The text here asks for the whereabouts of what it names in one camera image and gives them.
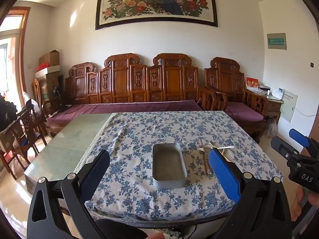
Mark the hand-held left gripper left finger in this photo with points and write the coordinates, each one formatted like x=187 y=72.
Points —
x=96 y=174

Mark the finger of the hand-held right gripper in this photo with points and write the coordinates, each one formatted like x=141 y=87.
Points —
x=281 y=145
x=299 y=137

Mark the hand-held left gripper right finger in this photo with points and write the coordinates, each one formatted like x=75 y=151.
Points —
x=224 y=176

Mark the light bamboo chopstick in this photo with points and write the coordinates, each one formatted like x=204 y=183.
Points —
x=206 y=160

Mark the white plastic spoon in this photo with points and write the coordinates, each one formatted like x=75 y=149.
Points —
x=225 y=147

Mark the brown wooden chopstick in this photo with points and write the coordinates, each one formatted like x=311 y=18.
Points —
x=203 y=154

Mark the grey metal rectangular container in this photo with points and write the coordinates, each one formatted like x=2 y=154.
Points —
x=167 y=161

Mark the person's right hand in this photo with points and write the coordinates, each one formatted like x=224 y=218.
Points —
x=300 y=201

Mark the grey plastic floor bag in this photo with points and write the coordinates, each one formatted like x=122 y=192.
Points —
x=271 y=128

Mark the wooden side table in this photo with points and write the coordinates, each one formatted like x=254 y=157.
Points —
x=274 y=105

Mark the blue floral tablecloth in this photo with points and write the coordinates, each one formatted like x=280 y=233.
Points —
x=129 y=139

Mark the white desk telephone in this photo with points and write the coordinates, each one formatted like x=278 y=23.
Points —
x=277 y=93

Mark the red desk calendar card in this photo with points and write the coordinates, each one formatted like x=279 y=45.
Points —
x=252 y=83

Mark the white power strip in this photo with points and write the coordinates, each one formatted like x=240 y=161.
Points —
x=172 y=233

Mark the dark wooden chair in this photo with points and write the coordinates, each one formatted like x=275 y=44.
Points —
x=27 y=127

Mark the black desk lamp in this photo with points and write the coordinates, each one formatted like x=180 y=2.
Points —
x=57 y=94

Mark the carved wooden armchair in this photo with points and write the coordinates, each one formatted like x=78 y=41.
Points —
x=224 y=77

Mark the clear plastic bag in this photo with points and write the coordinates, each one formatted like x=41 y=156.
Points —
x=32 y=102

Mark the carved wooden sofa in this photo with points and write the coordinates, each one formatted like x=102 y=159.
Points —
x=122 y=79

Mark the tall-backed wooden chair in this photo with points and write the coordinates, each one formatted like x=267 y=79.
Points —
x=36 y=89

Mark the dark clothes pile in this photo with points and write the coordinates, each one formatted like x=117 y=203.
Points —
x=7 y=112

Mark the red flower bunch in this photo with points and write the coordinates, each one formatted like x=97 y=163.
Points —
x=42 y=67

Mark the small cardboard box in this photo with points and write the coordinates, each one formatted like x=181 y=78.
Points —
x=49 y=58

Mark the framed peacock flower painting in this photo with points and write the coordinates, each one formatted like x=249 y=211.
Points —
x=157 y=2

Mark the white wall cabinet door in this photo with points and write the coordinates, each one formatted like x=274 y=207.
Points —
x=289 y=107

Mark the grey wall electrical panel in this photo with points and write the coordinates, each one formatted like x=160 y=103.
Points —
x=276 y=41

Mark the wooden door frame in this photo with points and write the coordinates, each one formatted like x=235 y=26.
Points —
x=22 y=54

